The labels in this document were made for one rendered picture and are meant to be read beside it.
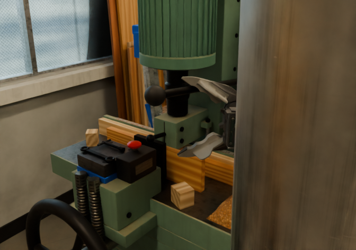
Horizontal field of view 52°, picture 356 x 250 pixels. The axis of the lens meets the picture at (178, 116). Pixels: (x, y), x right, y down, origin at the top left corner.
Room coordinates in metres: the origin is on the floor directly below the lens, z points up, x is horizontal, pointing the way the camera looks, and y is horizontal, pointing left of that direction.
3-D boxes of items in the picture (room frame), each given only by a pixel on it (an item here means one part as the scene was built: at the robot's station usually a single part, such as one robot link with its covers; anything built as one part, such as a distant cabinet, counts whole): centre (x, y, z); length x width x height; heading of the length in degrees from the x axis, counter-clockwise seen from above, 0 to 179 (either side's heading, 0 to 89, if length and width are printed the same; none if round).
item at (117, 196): (0.70, 0.13, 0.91); 0.15 x 0.14 x 0.09; 52
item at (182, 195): (0.66, -0.01, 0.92); 0.04 x 0.03 x 0.04; 30
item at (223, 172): (0.81, -0.04, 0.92); 0.62 x 0.02 x 0.04; 52
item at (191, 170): (0.77, 0.03, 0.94); 0.21 x 0.01 x 0.08; 52
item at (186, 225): (0.77, 0.08, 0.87); 0.61 x 0.30 x 0.06; 52
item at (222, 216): (0.63, -0.13, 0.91); 0.12 x 0.09 x 0.03; 142
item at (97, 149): (0.69, 0.13, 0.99); 0.13 x 0.11 x 0.06; 52
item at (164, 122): (0.86, -0.01, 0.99); 0.14 x 0.07 x 0.09; 142
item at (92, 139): (0.97, 0.25, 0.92); 0.04 x 0.03 x 0.04; 5
